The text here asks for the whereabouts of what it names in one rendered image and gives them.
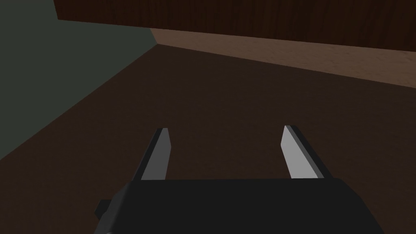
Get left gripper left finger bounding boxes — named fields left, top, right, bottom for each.
left=131, top=127, right=172, bottom=181

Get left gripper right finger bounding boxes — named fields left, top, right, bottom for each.
left=280, top=125, right=334, bottom=180

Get dark brown wooden cabinet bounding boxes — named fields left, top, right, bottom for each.
left=53, top=0, right=416, bottom=53

